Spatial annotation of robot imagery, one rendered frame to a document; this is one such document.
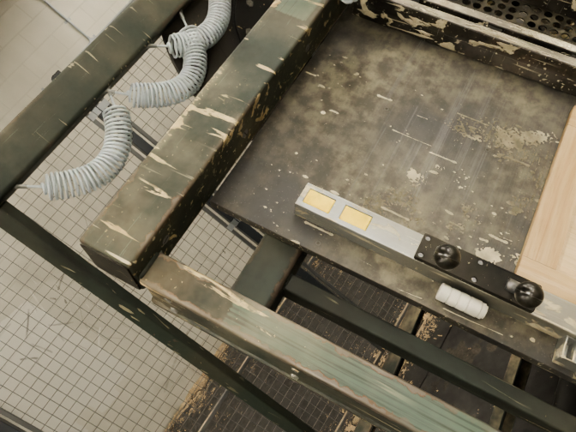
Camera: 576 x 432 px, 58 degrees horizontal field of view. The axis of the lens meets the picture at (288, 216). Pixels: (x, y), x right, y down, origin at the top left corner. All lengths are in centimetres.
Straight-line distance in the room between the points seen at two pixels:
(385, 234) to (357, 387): 26
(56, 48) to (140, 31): 418
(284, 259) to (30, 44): 489
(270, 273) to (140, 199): 26
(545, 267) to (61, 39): 516
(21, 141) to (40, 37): 438
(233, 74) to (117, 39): 51
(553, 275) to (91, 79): 109
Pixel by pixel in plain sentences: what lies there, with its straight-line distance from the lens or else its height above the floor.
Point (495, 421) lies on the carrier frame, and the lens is 245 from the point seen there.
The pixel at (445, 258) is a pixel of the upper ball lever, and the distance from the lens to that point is 76.
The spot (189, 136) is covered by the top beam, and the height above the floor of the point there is 190.
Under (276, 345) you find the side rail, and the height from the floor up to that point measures 162.
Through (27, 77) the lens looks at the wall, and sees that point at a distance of 554.
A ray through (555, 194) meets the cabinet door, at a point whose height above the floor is 135.
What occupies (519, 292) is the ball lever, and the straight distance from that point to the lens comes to 79.
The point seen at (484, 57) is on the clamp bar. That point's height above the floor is 153.
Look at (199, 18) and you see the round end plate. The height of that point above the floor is 205.
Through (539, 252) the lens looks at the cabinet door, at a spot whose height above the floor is 134.
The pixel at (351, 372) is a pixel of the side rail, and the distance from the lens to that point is 79.
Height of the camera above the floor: 196
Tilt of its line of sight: 17 degrees down
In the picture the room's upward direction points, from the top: 50 degrees counter-clockwise
